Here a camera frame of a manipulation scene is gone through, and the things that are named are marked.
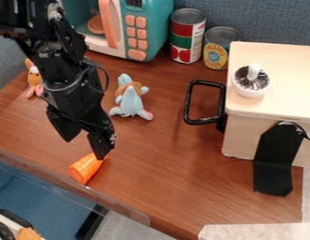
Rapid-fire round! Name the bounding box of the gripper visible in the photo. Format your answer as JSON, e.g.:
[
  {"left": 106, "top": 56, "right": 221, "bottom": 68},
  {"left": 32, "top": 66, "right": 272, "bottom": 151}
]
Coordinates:
[{"left": 37, "top": 63, "right": 119, "bottom": 161}]

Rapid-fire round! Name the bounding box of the orange toy cup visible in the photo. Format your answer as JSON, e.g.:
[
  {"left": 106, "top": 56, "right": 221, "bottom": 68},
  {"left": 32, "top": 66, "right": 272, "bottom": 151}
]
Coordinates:
[{"left": 67, "top": 152, "right": 108, "bottom": 186}]

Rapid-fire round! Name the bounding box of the blue plush mouse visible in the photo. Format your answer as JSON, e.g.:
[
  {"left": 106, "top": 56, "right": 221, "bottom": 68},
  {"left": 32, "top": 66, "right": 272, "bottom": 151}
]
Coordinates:
[{"left": 108, "top": 73, "right": 155, "bottom": 122}]

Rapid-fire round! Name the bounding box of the orange plush animal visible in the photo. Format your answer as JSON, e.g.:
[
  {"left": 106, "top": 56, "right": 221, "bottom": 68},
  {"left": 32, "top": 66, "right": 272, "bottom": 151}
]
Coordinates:
[{"left": 22, "top": 58, "right": 46, "bottom": 99}]

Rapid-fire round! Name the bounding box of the drawer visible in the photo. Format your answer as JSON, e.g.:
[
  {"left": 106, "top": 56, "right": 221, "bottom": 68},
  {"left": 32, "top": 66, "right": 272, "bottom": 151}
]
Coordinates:
[{"left": 182, "top": 80, "right": 229, "bottom": 133}]

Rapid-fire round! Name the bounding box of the toy microwave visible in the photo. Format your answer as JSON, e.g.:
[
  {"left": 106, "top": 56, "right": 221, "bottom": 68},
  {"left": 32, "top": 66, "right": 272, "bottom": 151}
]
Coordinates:
[{"left": 60, "top": 0, "right": 176, "bottom": 63}]

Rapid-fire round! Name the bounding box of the red green white can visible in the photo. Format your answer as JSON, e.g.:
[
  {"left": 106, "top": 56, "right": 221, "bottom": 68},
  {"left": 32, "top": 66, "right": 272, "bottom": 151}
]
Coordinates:
[{"left": 168, "top": 7, "right": 208, "bottom": 65}]

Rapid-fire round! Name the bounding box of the yellow blue can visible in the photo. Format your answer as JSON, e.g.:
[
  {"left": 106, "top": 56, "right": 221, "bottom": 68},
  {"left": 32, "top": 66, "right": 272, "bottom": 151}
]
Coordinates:
[{"left": 201, "top": 25, "right": 242, "bottom": 71}]

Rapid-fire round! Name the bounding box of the white toy mushroom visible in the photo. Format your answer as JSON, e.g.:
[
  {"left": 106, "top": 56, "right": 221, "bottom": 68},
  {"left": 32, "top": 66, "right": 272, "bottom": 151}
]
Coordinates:
[{"left": 230, "top": 62, "right": 273, "bottom": 98}]

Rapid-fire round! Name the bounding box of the cabinet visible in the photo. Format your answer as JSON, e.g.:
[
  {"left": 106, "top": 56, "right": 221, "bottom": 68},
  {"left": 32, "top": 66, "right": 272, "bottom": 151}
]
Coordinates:
[{"left": 220, "top": 40, "right": 310, "bottom": 169}]

